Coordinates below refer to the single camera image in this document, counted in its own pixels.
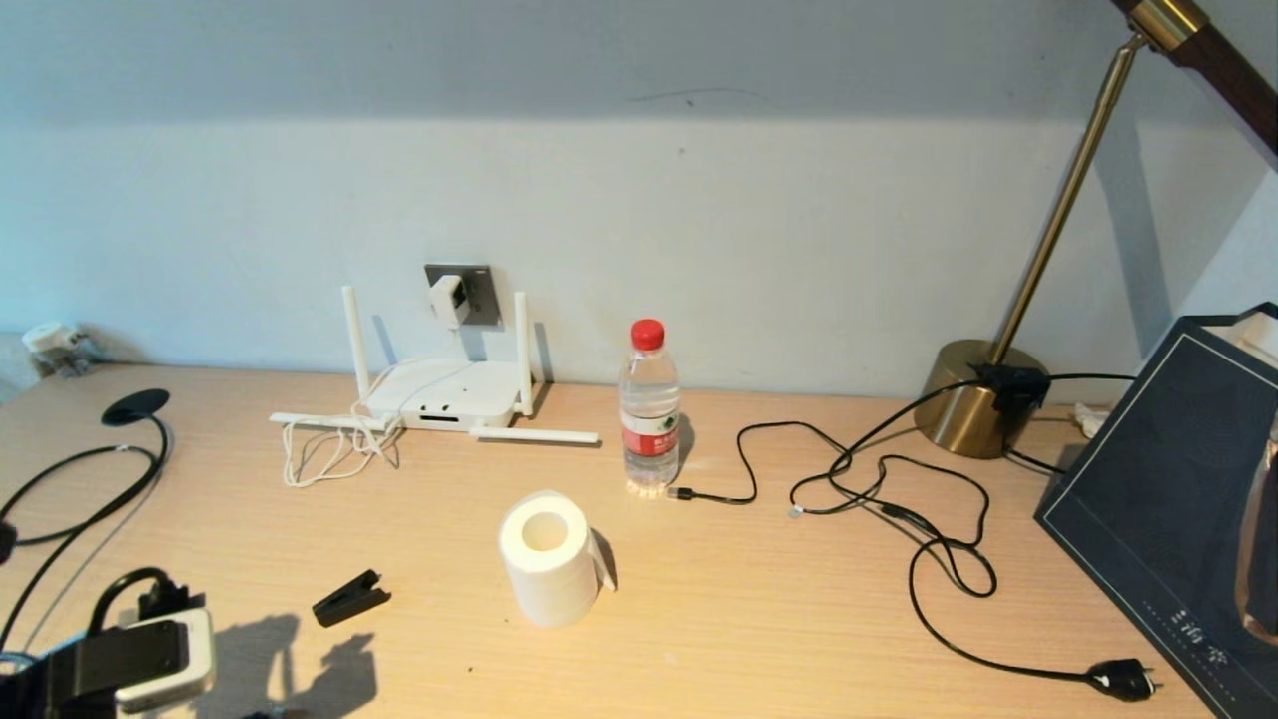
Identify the white router with antennas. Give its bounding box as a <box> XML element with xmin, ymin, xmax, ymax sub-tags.
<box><xmin>270</xmin><ymin>287</ymin><xmax>602</xmax><ymax>446</ymax></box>

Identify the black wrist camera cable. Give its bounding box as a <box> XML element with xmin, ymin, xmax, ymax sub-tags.
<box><xmin>88</xmin><ymin>567</ymin><xmax>206</xmax><ymax>640</ymax></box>

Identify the dark blue gift bag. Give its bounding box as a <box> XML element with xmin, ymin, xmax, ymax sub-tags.
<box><xmin>1033</xmin><ymin>303</ymin><xmax>1278</xmax><ymax>719</ymax></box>

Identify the black plastic clip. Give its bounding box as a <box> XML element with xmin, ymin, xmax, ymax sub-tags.
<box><xmin>313</xmin><ymin>569</ymin><xmax>392</xmax><ymax>629</ymax></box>

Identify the grey wall socket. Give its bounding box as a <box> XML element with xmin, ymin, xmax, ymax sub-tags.
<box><xmin>424</xmin><ymin>264</ymin><xmax>503</xmax><ymax>328</ymax></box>

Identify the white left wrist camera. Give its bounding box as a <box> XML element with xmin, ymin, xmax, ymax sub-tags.
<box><xmin>70</xmin><ymin>607</ymin><xmax>217</xmax><ymax>716</ymax></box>

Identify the water bottle red cap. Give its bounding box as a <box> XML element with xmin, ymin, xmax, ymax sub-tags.
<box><xmin>618</xmin><ymin>320</ymin><xmax>682</xmax><ymax>498</ymax></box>

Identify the black cable with round disc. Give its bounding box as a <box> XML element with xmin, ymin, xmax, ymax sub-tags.
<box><xmin>0</xmin><ymin>388</ymin><xmax>174</xmax><ymax>650</ymax></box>

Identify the white toilet paper roll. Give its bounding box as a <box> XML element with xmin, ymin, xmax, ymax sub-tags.
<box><xmin>498</xmin><ymin>489</ymin><xmax>618</xmax><ymax>630</ymax></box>

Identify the brass desk lamp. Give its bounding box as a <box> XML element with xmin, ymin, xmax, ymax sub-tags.
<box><xmin>914</xmin><ymin>0</ymin><xmax>1278</xmax><ymax>462</ymax></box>

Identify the black lamp power cable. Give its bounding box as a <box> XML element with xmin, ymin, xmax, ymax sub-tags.
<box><xmin>789</xmin><ymin>424</ymin><xmax>1164</xmax><ymax>702</ymax></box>

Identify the black adapter on lamp base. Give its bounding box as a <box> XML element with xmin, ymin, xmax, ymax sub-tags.
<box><xmin>966</xmin><ymin>361</ymin><xmax>1052</xmax><ymax>420</ymax></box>

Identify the white power adapter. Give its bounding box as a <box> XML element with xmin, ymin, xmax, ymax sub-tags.
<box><xmin>429</xmin><ymin>275</ymin><xmax>470</xmax><ymax>331</ymax></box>

